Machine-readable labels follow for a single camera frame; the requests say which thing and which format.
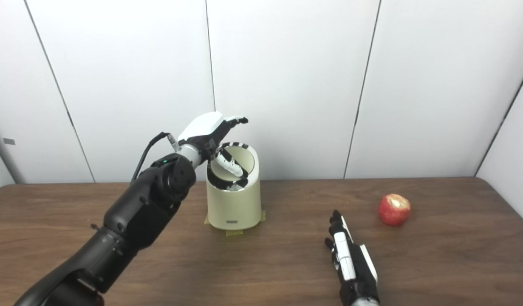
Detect red apple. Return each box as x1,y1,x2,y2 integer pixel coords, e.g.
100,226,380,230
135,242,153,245
379,194,412,227

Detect cream-colored bin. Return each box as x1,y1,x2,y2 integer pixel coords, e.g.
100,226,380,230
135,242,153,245
205,142,262,231

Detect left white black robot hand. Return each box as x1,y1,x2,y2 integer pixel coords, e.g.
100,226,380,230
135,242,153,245
178,111,249,178

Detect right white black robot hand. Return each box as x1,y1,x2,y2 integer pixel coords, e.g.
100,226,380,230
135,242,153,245
325,210,380,306

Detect cream round bin lid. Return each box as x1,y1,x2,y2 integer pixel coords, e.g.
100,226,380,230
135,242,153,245
219,144,257,181

